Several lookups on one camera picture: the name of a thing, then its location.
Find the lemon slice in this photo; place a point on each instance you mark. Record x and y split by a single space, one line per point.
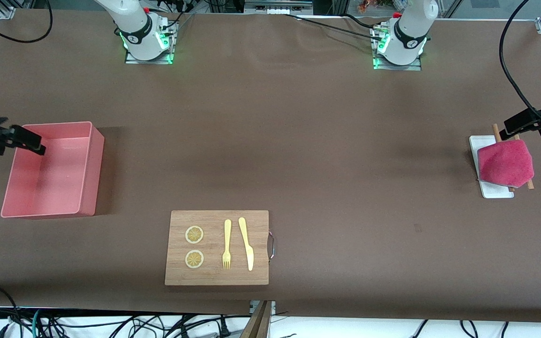
194 259
194 234

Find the red cloth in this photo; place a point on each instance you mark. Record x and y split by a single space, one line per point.
505 162

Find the white rack base tray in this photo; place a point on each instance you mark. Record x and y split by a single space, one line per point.
475 146

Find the orange colourful object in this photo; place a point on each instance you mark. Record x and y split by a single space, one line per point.
374 4

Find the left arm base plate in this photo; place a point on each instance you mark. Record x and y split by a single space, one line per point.
378 63

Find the yellow plastic knife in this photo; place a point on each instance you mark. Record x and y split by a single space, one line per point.
248 249

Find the yellow plastic fork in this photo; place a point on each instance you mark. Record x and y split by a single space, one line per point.
227 234

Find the silver power strip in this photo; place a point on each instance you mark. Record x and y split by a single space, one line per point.
277 6

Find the metal table bracket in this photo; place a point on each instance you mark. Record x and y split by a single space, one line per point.
273 306

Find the black power plug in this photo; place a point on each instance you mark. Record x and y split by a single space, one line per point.
224 327

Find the pink plastic bin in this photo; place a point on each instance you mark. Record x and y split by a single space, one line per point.
50 173

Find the wooden cutting board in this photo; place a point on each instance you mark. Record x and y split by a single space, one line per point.
216 277

